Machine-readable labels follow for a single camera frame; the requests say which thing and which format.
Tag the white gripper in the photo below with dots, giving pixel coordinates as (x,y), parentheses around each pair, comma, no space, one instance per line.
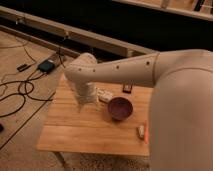
(85,93)

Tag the long wooden beam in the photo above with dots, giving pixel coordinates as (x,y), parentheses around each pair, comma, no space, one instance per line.
(89,38)

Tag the small white block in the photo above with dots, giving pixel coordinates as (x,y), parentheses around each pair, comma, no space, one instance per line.
(141,131)

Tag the white rectangular box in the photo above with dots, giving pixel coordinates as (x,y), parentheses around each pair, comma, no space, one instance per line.
(104,95)

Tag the black power adapter box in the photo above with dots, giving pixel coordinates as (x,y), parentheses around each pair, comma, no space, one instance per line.
(46,66)

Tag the small black device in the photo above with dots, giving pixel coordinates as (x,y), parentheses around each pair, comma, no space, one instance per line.
(22,67)

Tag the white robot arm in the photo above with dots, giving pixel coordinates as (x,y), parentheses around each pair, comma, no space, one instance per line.
(181,105)

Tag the purple bowl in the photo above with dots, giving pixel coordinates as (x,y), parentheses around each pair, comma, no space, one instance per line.
(120,108)

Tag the wooden table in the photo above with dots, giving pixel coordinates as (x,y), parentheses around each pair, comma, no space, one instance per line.
(91,129)

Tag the small dark red stand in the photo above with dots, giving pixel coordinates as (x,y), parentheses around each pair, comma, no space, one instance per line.
(127,88)

